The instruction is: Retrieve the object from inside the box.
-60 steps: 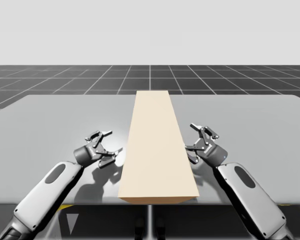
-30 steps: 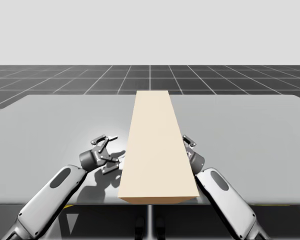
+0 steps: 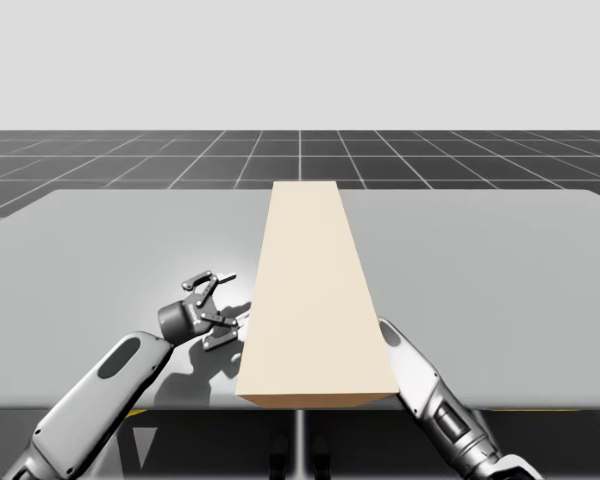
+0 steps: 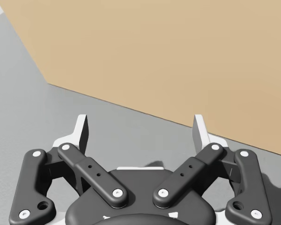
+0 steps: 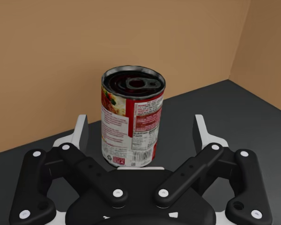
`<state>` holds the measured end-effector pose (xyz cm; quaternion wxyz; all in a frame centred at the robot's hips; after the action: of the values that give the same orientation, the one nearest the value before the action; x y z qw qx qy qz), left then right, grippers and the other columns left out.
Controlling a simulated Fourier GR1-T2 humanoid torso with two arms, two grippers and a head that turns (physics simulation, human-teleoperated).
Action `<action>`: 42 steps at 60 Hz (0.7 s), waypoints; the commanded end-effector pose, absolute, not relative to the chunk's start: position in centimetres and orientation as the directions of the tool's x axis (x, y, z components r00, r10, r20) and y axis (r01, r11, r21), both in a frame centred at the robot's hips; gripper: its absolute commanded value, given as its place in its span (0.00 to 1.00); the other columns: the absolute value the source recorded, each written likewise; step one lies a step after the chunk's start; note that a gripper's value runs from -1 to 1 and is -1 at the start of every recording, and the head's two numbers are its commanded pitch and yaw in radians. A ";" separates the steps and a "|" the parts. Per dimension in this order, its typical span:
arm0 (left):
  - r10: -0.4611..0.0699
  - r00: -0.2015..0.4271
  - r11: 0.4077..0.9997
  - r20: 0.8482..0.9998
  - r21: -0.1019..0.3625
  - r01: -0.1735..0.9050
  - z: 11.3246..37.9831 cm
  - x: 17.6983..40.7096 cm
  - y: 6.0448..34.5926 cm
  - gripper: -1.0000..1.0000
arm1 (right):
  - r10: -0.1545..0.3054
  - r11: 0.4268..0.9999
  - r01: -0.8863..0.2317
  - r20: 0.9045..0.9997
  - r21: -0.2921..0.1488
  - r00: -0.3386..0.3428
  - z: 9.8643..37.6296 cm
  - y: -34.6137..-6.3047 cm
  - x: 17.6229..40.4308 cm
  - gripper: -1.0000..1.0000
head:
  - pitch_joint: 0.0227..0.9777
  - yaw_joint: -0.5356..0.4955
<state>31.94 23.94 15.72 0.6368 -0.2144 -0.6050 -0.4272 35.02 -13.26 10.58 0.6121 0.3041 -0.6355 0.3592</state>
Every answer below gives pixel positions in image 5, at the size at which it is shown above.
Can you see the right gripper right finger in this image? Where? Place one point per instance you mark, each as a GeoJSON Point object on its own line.
{"type": "Point", "coordinates": [192, 168]}

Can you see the tall board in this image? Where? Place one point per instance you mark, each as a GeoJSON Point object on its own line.
{"type": "Point", "coordinates": [61, 58]}

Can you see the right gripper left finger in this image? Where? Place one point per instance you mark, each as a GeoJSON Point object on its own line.
{"type": "Point", "coordinates": [84, 166]}

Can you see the red and white can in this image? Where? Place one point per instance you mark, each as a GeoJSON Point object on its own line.
{"type": "Point", "coordinates": [121, 122]}

